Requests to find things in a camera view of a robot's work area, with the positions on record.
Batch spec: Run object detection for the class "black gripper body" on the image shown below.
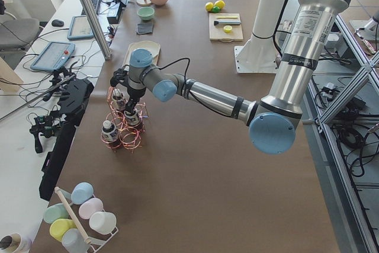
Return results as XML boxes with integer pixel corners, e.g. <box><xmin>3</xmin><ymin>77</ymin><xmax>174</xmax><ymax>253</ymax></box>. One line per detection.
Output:
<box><xmin>126</xmin><ymin>87</ymin><xmax>145</xmax><ymax>110</ymax></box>

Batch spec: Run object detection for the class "tea bottle rack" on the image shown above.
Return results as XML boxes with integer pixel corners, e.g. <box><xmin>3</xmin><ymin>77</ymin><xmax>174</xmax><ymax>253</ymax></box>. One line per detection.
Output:
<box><xmin>124</xmin><ymin>110</ymin><xmax>143</xmax><ymax>130</ymax></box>

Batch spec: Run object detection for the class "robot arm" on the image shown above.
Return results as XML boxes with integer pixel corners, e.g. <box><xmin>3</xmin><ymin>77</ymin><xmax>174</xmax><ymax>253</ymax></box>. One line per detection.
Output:
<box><xmin>126</xmin><ymin>0</ymin><xmax>351</xmax><ymax>154</ymax></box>

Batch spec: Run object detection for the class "tea bottle lower middle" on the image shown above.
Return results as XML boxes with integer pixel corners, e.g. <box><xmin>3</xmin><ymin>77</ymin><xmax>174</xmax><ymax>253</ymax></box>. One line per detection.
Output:
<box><xmin>112</xmin><ymin>88</ymin><xmax>126</xmax><ymax>112</ymax></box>

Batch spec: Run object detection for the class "tea bottle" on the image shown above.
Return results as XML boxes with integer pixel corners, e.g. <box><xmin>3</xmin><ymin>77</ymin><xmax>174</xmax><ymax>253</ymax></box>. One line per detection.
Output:
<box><xmin>112</xmin><ymin>88</ymin><xmax>126</xmax><ymax>112</ymax></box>
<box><xmin>101</xmin><ymin>120</ymin><xmax>121</xmax><ymax>148</ymax></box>

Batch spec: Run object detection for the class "cream serving tray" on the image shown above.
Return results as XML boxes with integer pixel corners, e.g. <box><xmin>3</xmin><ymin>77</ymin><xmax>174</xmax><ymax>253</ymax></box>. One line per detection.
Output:
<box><xmin>123</xmin><ymin>40</ymin><xmax>160</xmax><ymax>65</ymax></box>

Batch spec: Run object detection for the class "tea bottle lower outer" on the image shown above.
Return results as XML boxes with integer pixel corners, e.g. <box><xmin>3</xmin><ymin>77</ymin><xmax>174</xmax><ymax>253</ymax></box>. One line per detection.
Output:
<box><xmin>101</xmin><ymin>120</ymin><xmax>121</xmax><ymax>148</ymax></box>

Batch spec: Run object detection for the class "grey folded cloth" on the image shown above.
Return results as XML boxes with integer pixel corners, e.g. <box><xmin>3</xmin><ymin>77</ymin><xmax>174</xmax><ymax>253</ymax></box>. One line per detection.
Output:
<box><xmin>136</xmin><ymin>21</ymin><xmax>154</xmax><ymax>35</ymax></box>

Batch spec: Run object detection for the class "handheld gripper tool black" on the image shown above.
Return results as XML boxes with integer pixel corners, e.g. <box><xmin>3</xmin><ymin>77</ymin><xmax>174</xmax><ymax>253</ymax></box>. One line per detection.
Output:
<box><xmin>43</xmin><ymin>67</ymin><xmax>76</xmax><ymax>102</ymax></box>

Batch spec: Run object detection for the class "green bowl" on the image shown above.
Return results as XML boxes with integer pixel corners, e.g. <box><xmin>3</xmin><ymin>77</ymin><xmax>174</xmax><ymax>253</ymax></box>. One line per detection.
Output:
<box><xmin>137</xmin><ymin>7</ymin><xmax>155</xmax><ymax>21</ymax></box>

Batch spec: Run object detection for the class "blue teach pendant far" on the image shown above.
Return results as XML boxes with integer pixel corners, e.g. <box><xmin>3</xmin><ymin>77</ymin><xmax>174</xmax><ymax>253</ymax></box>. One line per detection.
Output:
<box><xmin>67</xmin><ymin>15</ymin><xmax>94</xmax><ymax>40</ymax></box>

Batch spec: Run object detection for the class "blue teach pendant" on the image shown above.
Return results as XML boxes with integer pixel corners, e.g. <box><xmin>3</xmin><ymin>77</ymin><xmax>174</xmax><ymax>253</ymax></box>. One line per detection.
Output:
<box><xmin>30</xmin><ymin>41</ymin><xmax>75</xmax><ymax>72</ymax></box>
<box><xmin>67</xmin><ymin>15</ymin><xmax>94</xmax><ymax>40</ymax></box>

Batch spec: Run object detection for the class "blue teach pendant near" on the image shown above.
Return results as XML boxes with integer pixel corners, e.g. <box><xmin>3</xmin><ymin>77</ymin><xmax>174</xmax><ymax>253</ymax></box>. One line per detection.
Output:
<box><xmin>30</xmin><ymin>41</ymin><xmax>75</xmax><ymax>72</ymax></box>

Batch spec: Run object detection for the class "handheld gripper tool green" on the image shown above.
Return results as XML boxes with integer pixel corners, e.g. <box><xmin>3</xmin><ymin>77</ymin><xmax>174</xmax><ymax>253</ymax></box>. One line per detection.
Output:
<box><xmin>29</xmin><ymin>115</ymin><xmax>62</xmax><ymax>153</ymax></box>

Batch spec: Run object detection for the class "black computer mouse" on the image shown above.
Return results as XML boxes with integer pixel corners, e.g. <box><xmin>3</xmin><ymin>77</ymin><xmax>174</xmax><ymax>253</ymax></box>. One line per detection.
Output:
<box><xmin>51</xmin><ymin>19</ymin><xmax>65</xmax><ymax>27</ymax></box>

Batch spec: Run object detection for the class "steel muddler cylinder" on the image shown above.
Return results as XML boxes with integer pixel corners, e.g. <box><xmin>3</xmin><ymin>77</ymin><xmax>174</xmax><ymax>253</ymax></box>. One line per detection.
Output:
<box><xmin>213</xmin><ymin>20</ymin><xmax>241</xmax><ymax>26</ymax></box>

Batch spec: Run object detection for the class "blue cup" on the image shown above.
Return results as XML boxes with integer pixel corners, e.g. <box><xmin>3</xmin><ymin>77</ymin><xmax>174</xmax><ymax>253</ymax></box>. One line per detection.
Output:
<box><xmin>62</xmin><ymin>182</ymin><xmax>94</xmax><ymax>205</ymax></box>

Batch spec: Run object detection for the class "half lemon slice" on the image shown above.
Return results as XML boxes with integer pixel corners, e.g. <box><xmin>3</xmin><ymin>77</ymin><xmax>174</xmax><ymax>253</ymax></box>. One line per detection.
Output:
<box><xmin>223</xmin><ymin>25</ymin><xmax>233</xmax><ymax>33</ymax></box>

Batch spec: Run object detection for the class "wooden cutting board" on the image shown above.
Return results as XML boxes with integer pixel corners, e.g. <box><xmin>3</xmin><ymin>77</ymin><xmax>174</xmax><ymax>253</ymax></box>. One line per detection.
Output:
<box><xmin>208</xmin><ymin>13</ymin><xmax>243</xmax><ymax>41</ymax></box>

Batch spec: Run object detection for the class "yellow lemon lower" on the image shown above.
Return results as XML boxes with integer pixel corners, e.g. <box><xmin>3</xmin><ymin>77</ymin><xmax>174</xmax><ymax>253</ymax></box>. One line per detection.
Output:
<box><xmin>205</xmin><ymin>2</ymin><xmax>214</xmax><ymax>12</ymax></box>

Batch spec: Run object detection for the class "yellow lemon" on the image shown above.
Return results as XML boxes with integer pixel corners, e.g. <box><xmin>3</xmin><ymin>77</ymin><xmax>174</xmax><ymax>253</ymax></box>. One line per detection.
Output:
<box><xmin>214</xmin><ymin>0</ymin><xmax>226</xmax><ymax>9</ymax></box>
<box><xmin>205</xmin><ymin>2</ymin><xmax>214</xmax><ymax>12</ymax></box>

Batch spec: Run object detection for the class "yellow plastic knife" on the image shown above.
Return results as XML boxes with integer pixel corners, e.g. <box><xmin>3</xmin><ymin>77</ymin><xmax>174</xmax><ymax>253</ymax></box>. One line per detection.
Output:
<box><xmin>216</xmin><ymin>15</ymin><xmax>238</xmax><ymax>19</ymax></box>

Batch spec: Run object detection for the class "green lime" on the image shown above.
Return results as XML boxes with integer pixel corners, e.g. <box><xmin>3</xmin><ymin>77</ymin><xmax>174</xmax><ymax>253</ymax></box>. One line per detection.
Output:
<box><xmin>211</xmin><ymin>6</ymin><xmax>220</xmax><ymax>13</ymax></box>

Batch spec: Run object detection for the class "pink cup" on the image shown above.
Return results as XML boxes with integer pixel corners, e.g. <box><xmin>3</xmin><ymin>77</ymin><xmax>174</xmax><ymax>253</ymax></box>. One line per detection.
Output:
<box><xmin>79</xmin><ymin>197</ymin><xmax>104</xmax><ymax>220</ymax></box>

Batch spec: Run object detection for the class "yellow lemon upper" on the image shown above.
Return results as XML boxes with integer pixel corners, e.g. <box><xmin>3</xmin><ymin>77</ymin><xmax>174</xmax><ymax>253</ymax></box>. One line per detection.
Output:
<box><xmin>214</xmin><ymin>0</ymin><xmax>226</xmax><ymax>9</ymax></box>

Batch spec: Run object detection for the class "white cup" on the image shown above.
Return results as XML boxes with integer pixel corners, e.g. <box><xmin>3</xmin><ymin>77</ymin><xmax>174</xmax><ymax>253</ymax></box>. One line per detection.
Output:
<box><xmin>89</xmin><ymin>212</ymin><xmax>117</xmax><ymax>235</ymax></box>

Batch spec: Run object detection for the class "grey office chair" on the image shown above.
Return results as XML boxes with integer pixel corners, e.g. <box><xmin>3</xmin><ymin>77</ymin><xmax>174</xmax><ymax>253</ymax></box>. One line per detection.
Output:
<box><xmin>1</xmin><ymin>0</ymin><xmax>40</xmax><ymax>52</ymax></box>

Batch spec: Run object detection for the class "green cup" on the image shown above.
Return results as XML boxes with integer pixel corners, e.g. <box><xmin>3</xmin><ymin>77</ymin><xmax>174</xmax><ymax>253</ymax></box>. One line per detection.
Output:
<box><xmin>43</xmin><ymin>203</ymin><xmax>69</xmax><ymax>224</ymax></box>

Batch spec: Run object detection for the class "yellow cup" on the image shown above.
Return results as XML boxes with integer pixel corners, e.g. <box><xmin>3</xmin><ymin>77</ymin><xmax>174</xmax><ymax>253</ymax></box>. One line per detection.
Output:
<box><xmin>49</xmin><ymin>218</ymin><xmax>76</xmax><ymax>242</ymax></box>

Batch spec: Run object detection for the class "grey cup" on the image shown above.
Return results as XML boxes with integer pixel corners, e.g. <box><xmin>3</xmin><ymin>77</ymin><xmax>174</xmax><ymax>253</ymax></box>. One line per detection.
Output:
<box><xmin>62</xmin><ymin>229</ymin><xmax>89</xmax><ymax>253</ymax></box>

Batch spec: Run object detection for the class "tape roll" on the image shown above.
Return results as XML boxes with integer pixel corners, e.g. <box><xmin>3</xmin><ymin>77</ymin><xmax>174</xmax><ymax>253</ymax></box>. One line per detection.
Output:
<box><xmin>1</xmin><ymin>233</ymin><xmax>32</xmax><ymax>253</ymax></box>

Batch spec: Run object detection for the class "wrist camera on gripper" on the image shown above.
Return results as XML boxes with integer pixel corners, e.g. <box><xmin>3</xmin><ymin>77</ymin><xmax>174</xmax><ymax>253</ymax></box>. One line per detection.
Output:
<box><xmin>110</xmin><ymin>68</ymin><xmax>129</xmax><ymax>88</ymax></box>

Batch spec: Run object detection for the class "copper wire bottle rack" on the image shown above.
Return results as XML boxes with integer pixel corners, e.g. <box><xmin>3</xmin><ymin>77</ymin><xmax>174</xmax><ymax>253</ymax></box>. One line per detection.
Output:
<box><xmin>101</xmin><ymin>87</ymin><xmax>148</xmax><ymax>152</ymax></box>

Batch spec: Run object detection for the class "aluminium frame post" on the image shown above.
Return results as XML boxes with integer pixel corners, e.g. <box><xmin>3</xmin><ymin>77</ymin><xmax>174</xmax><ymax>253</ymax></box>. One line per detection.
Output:
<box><xmin>80</xmin><ymin>0</ymin><xmax>112</xmax><ymax>60</ymax></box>

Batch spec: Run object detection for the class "wooden rack handle rod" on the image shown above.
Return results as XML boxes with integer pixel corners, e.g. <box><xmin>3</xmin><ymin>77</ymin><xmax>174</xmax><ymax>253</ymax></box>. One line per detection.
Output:
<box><xmin>54</xmin><ymin>187</ymin><xmax>91</xmax><ymax>244</ymax></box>

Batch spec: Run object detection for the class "white wire cup rack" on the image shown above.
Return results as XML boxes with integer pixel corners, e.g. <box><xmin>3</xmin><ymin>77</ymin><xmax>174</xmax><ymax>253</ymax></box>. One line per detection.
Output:
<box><xmin>67</xmin><ymin>199</ymin><xmax>119</xmax><ymax>252</ymax></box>

